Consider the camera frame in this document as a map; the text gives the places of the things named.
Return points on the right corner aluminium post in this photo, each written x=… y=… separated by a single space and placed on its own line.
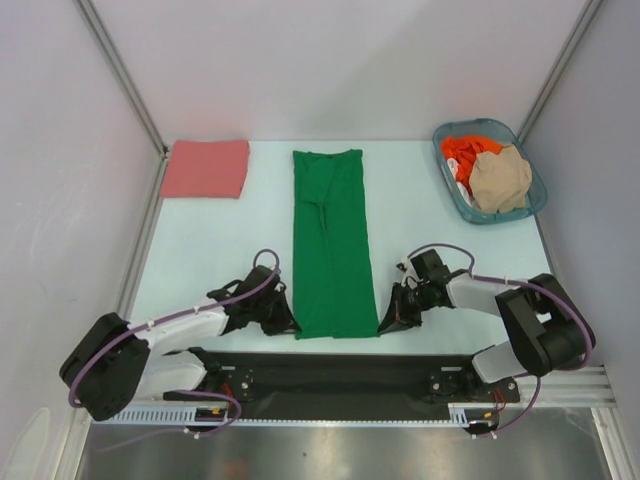
x=578 y=32

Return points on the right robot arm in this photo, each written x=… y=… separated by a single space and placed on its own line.
x=545 y=329

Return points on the left corner aluminium post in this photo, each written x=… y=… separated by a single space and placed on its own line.
x=108 y=49

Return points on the white slotted cable duct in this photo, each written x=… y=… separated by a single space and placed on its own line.
x=209 y=417

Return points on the aluminium frame rail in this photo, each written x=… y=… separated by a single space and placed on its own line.
x=586 y=388

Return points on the folded pink t shirt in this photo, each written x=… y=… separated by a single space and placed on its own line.
x=206 y=169

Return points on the green t shirt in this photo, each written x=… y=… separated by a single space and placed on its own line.
x=333 y=292

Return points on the blue plastic basket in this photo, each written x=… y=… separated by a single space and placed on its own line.
x=496 y=130

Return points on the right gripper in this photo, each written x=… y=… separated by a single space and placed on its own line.
x=399 y=317

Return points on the orange t shirt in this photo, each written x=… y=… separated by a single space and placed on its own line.
x=465 y=150

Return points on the white garment in basket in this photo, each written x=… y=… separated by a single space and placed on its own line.
x=455 y=168

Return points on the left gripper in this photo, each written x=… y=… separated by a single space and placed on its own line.
x=284 y=322

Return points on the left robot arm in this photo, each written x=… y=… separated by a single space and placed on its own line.
x=118 y=362

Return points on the beige t shirt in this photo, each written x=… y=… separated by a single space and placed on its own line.
x=500 y=182

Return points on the corner aluminium post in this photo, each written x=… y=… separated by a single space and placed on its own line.
x=578 y=32
x=108 y=49

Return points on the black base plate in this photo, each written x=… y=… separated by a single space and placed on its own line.
x=356 y=386

